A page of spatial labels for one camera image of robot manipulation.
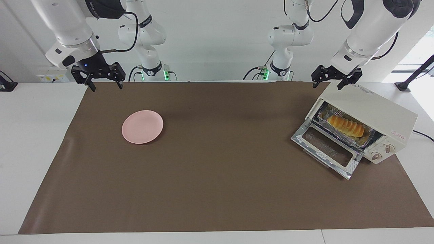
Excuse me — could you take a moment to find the black left base cable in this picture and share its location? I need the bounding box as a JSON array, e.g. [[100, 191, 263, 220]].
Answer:
[[242, 53, 272, 81]]

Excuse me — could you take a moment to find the cream toaster oven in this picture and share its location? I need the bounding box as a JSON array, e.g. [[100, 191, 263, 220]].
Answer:
[[305, 81, 418, 165]]

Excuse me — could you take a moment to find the black table clamp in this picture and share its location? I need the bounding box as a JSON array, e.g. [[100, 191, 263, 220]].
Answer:
[[0, 70, 18, 92]]

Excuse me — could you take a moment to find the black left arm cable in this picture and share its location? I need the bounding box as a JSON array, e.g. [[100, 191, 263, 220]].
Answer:
[[285, 0, 399, 61]]

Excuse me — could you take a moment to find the aluminium foil tray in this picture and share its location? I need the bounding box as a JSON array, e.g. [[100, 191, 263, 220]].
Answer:
[[317, 103, 375, 148]]

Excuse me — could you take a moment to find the white wall socket box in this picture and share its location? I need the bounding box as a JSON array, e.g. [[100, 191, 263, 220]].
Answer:
[[37, 66, 73, 83]]

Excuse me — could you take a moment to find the black right base cable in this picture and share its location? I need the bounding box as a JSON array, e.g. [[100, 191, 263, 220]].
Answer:
[[128, 65, 179, 82]]

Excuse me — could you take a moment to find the black oven power cable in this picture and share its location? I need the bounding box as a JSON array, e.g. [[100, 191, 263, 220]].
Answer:
[[412, 130, 434, 142]]

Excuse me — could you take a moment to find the golden ridged bread roll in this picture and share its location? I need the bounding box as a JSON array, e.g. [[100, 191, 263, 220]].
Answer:
[[327, 114, 365, 138]]

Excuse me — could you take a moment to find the glass oven door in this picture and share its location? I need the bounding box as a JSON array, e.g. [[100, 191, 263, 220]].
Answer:
[[291, 123, 364, 180]]

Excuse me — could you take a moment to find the brown table mat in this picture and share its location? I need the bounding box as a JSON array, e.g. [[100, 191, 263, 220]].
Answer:
[[18, 81, 434, 235]]

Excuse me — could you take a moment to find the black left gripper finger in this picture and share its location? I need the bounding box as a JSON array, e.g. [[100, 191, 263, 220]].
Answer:
[[337, 68, 363, 91], [312, 66, 323, 89]]

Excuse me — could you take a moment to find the black camera stand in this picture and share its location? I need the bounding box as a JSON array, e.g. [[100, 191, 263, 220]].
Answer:
[[395, 54, 434, 92]]

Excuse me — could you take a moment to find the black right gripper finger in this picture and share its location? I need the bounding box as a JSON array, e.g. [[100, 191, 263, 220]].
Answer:
[[71, 66, 96, 92], [111, 62, 126, 90]]

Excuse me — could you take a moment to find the black base cable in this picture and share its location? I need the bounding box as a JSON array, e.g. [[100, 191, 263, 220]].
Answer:
[[128, 65, 179, 82], [242, 53, 272, 81]]

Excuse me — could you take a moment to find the pink round plate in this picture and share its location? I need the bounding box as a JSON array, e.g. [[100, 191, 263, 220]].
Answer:
[[121, 110, 164, 145]]

